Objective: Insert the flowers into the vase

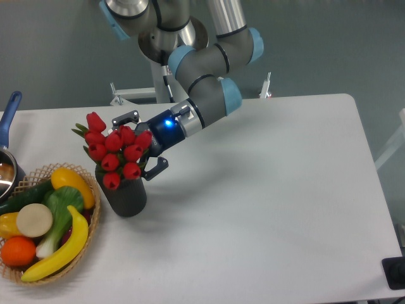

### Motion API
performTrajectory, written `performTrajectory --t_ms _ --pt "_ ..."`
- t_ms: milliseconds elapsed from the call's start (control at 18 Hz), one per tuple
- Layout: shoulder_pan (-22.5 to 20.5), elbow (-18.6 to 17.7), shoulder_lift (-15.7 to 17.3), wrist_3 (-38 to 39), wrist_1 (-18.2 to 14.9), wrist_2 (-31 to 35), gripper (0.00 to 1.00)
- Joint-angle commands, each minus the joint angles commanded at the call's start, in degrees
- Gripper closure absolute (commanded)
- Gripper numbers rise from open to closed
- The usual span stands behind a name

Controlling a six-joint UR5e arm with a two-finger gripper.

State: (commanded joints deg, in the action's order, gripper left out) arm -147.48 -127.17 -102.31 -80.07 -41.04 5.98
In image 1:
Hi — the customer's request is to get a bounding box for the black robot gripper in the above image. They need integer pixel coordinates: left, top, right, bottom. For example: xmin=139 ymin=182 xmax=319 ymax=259
xmin=111 ymin=110 xmax=185 ymax=181

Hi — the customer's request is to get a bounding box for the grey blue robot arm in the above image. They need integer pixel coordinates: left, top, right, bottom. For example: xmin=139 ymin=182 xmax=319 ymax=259
xmin=99 ymin=1 xmax=264 ymax=180

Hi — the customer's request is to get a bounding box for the dark grey ribbed vase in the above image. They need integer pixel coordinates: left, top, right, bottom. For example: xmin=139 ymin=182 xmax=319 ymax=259
xmin=95 ymin=165 xmax=147 ymax=217

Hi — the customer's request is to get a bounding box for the yellow banana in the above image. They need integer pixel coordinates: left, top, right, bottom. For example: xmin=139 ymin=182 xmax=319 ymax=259
xmin=21 ymin=205 xmax=89 ymax=282

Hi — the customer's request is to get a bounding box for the yellow bell pepper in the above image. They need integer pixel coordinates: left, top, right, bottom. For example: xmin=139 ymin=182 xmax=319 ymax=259
xmin=0 ymin=212 xmax=22 ymax=239

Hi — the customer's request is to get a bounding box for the dark red fruit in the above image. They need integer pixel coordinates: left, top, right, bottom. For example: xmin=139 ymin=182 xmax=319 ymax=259
xmin=60 ymin=210 xmax=92 ymax=246

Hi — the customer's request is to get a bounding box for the blue handled saucepan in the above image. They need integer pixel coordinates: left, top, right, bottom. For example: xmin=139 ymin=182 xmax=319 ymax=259
xmin=1 ymin=91 xmax=25 ymax=203

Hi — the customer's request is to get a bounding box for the orange fruit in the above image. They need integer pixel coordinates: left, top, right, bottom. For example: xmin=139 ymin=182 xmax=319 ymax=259
xmin=1 ymin=236 xmax=36 ymax=267

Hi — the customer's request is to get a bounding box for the woven wicker basket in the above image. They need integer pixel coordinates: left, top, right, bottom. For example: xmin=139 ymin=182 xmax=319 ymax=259
xmin=1 ymin=163 xmax=101 ymax=286

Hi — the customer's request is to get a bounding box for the black device at edge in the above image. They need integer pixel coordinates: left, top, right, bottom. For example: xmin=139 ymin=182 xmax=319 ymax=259
xmin=382 ymin=256 xmax=405 ymax=290

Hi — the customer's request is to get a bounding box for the yellow lemon squash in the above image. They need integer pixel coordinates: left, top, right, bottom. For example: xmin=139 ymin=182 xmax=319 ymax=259
xmin=51 ymin=167 xmax=96 ymax=210

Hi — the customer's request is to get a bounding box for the beige round disc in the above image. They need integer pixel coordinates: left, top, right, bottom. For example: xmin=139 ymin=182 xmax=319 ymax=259
xmin=16 ymin=203 xmax=53 ymax=238

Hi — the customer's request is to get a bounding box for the green bok choy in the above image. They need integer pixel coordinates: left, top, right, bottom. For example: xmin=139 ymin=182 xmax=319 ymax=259
xmin=36 ymin=186 xmax=84 ymax=260

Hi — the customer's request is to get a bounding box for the green cucumber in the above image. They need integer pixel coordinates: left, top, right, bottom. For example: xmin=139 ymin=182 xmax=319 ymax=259
xmin=1 ymin=179 xmax=54 ymax=215

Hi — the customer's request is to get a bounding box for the white frame at right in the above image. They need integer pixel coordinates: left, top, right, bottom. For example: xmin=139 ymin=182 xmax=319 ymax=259
xmin=375 ymin=108 xmax=404 ymax=171

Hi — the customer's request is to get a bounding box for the red tulip bouquet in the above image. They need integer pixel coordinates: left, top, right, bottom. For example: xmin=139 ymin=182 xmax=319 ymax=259
xmin=72 ymin=111 xmax=153 ymax=190

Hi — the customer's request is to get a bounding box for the silver table clamp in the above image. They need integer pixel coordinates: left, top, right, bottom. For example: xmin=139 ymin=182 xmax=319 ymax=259
xmin=259 ymin=72 xmax=272 ymax=99

